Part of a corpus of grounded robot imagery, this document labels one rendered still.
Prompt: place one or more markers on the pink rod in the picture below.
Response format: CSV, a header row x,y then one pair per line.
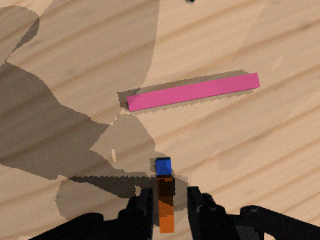
x,y
193,91

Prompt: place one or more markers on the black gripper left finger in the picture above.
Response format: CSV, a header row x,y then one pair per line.
x,y
91,226

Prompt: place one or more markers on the small blue block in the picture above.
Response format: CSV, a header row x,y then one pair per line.
x,y
163,166

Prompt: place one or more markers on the orange rod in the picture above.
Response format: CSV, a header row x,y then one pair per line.
x,y
165,201

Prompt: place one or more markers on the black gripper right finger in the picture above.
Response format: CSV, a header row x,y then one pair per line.
x,y
251,224

